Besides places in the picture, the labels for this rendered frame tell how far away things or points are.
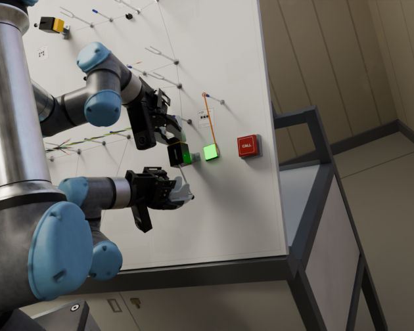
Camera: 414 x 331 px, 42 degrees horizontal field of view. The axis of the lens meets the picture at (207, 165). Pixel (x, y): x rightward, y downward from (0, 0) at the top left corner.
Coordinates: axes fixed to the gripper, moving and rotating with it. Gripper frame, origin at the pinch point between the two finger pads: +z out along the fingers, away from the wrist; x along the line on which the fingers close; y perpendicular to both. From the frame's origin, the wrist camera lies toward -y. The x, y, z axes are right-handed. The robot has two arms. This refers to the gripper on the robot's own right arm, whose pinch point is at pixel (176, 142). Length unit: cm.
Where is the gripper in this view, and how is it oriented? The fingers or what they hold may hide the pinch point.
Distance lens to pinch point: 142.1
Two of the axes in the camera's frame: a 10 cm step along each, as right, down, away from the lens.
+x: -8.5, 2.7, 4.5
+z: 5.2, 4.9, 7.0
